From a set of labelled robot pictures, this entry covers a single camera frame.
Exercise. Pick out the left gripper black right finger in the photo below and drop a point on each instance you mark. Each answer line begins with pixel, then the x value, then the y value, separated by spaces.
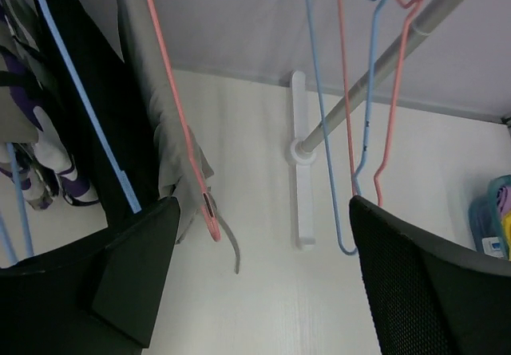
pixel 428 295

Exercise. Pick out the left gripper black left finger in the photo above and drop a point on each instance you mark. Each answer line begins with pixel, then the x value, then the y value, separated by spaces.
pixel 98 295

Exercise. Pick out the yellow garment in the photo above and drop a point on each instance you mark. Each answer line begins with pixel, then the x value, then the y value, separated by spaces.
pixel 506 231

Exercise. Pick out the grey beige garment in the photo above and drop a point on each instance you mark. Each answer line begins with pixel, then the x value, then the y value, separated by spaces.
pixel 183 168

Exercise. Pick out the purple trousers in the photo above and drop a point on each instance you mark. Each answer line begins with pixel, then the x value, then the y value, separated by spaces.
pixel 503 201

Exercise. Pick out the teal transparent plastic basin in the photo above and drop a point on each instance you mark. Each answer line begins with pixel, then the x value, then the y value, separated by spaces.
pixel 484 221

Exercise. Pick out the purple white patterned garment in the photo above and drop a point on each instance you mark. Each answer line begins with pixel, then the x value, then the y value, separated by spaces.
pixel 31 117

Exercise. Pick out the white clothes rack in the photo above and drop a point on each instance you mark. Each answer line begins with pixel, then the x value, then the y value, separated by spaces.
pixel 417 28

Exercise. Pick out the black garment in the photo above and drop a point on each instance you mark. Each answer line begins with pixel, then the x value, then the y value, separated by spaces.
pixel 117 103

